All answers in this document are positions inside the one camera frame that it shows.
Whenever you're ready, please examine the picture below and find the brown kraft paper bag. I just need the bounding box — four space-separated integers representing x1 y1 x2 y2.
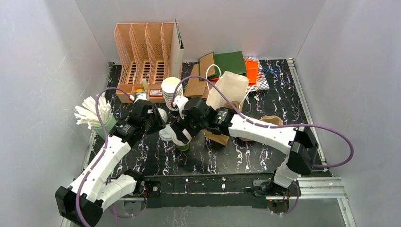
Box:
184 78 209 100

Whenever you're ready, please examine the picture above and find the red white small box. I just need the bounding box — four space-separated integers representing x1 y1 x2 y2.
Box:
149 89 163 97

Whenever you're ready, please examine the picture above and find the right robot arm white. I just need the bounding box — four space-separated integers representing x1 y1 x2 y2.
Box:
170 96 318 189

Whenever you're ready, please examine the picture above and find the cardboard two-cup carrier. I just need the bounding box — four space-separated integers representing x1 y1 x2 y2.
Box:
238 115 284 141

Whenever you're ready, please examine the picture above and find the tan paper bag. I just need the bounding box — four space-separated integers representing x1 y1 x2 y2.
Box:
206 71 249 111

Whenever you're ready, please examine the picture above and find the stack of paper cups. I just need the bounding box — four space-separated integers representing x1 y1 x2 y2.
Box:
161 77 183 111

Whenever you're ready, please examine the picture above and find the dark green paper bag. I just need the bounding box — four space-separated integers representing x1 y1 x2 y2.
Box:
198 51 247 77

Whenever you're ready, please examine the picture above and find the orange paper bag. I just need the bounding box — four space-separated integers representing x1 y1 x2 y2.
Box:
244 58 259 86

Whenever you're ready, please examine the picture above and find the white wrapped straws bundle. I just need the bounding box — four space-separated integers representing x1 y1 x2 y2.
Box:
74 93 113 129

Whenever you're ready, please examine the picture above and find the white folder in organizer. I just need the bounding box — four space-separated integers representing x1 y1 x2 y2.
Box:
169 19 184 79

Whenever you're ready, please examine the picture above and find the green paper cup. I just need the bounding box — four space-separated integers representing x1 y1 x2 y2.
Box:
172 135 190 151

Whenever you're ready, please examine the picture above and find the pink desk file organizer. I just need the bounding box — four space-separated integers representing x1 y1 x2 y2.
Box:
114 21 174 103

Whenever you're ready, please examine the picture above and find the stack of white lids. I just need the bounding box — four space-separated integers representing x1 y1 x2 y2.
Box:
158 108 168 123

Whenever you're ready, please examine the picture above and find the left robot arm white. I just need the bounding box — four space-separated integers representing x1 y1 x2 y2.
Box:
55 100 166 227

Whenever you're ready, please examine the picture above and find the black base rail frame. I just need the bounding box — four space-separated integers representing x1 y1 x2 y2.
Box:
67 170 355 227

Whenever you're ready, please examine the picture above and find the green cup holder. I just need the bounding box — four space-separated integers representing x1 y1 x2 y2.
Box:
92 114 117 140

